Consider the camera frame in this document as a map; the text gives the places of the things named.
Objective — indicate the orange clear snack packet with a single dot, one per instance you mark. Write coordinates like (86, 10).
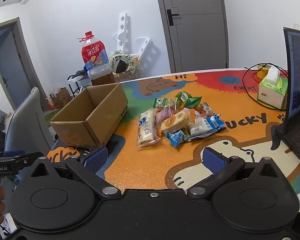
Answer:
(196, 115)

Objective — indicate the grey door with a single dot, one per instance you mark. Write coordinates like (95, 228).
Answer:
(197, 42)

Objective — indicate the black and white shelf rack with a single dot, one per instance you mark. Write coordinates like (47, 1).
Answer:
(75, 81)

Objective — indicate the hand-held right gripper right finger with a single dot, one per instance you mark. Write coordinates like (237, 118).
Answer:
(213, 161)

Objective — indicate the brown cardboard box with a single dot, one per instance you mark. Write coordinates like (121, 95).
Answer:
(72, 130)

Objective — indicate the green floor rug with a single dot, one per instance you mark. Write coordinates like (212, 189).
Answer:
(52, 113)

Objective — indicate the white perforated rack panel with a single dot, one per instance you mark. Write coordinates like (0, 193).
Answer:
(142, 46)
(121, 32)

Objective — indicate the dark interior door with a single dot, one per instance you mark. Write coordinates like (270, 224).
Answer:
(7, 62)

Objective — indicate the grey chair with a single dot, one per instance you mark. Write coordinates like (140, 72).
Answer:
(27, 127)

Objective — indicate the white bread packet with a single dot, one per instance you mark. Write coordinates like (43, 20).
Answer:
(146, 127)

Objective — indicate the colourful cartoon table mat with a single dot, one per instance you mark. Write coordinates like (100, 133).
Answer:
(145, 165)

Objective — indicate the pink snack packet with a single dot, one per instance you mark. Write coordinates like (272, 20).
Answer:
(162, 116)

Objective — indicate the small clear candy packet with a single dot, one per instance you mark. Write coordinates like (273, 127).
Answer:
(206, 108)

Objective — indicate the green tissue box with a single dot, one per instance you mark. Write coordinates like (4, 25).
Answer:
(271, 92)

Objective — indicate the black laptop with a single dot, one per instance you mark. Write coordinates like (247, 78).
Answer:
(296, 80)

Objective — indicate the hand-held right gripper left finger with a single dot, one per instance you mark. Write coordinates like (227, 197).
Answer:
(96, 158)

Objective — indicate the yellow small box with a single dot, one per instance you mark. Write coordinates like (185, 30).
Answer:
(261, 72)

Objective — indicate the yellow cracker packet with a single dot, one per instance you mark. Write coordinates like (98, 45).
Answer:
(175, 121)

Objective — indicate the green and white cookie packet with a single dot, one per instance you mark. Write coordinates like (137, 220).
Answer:
(163, 102)

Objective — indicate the white packet with blue ends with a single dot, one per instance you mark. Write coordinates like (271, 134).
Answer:
(202, 127)

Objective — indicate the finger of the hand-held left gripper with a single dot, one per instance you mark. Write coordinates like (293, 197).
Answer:
(15, 153)
(27, 159)

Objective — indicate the brown boxes with bottles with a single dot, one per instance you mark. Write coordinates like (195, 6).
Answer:
(61, 97)

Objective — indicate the dark green snack packet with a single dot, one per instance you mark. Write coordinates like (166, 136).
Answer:
(193, 101)

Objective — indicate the large iced tea bottle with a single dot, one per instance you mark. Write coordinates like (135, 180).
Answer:
(95, 55)

